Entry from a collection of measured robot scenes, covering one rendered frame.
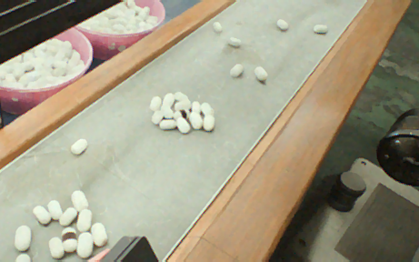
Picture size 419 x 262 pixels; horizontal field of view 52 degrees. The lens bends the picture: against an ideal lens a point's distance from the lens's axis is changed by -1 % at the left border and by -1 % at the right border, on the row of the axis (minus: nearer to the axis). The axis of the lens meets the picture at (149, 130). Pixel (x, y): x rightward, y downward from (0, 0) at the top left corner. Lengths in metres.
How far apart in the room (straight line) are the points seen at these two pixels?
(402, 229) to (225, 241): 0.67
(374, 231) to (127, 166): 0.68
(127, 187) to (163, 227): 0.09
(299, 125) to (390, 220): 0.45
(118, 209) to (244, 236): 0.19
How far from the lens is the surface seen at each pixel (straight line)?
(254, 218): 0.68
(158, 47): 0.98
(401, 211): 1.27
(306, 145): 0.83
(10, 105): 0.90
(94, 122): 0.80
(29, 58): 0.96
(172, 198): 0.69
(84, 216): 0.64
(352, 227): 1.15
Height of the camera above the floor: 1.28
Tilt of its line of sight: 43 degrees down
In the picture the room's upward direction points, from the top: 9 degrees clockwise
